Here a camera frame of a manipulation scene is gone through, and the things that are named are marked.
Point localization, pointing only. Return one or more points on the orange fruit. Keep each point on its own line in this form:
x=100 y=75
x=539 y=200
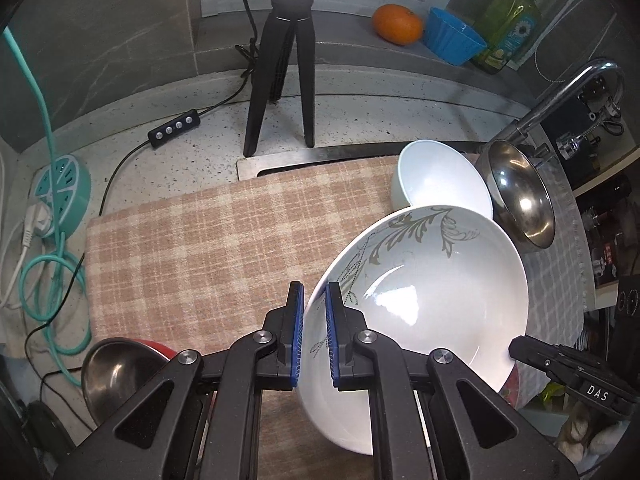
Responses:
x=397 y=24

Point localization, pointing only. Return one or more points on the large stainless steel bowl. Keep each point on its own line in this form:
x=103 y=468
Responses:
x=520 y=195

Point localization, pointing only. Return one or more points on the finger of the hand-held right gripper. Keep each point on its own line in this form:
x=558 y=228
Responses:
x=535 y=355

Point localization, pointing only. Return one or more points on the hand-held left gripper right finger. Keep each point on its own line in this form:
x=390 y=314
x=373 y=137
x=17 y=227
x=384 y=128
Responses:
x=332 y=340

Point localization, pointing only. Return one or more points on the green dish soap bottle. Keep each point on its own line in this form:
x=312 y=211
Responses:
x=507 y=30

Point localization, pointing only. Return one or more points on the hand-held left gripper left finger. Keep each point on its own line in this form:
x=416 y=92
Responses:
x=297 y=340

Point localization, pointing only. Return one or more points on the chrome kitchen faucet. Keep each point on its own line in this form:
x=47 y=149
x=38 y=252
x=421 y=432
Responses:
x=550 y=105

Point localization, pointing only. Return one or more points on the red steel-lined cup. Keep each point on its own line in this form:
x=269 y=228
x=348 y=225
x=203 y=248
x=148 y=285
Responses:
x=120 y=375

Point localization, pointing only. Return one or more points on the beige checkered cloth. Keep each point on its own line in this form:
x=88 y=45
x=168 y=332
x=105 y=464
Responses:
x=200 y=250

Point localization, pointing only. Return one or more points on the blue ribbed cup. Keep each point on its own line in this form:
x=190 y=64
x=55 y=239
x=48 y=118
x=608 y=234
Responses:
x=452 y=37

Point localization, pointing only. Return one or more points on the black tripod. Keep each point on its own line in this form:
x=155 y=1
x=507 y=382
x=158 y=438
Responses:
x=290 y=25

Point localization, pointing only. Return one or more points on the white power plug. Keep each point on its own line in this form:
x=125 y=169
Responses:
x=36 y=222

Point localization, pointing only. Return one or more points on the light blue bowl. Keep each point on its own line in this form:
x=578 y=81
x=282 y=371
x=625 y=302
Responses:
x=440 y=175

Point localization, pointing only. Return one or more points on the white plate with grey pattern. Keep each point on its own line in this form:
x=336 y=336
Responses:
x=425 y=285

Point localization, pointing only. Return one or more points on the black inline remote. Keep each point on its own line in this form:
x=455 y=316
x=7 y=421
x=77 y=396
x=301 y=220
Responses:
x=174 y=129

